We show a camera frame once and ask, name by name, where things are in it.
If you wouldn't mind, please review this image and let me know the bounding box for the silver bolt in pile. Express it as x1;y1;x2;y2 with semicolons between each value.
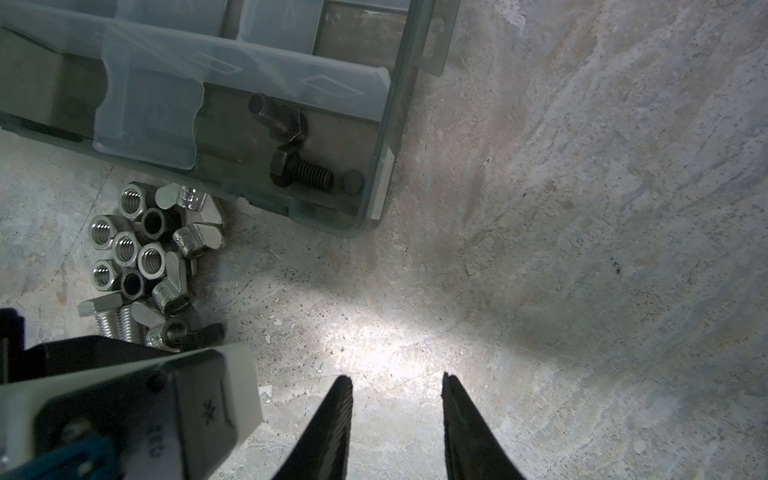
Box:
77;292;144;344

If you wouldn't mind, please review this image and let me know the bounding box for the silver wing nut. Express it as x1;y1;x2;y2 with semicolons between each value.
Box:
155;183;225;260

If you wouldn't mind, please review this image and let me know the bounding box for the black bolt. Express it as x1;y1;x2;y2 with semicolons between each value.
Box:
247;93;308;145
269;146;334;192

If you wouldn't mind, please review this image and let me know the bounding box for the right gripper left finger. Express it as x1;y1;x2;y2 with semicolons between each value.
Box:
274;375;353;480

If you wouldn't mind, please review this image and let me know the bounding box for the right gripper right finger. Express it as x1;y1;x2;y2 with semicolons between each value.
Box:
441;373;524;480

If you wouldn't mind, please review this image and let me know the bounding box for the grey plastic organizer box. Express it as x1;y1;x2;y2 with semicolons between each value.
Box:
1;1;459;238

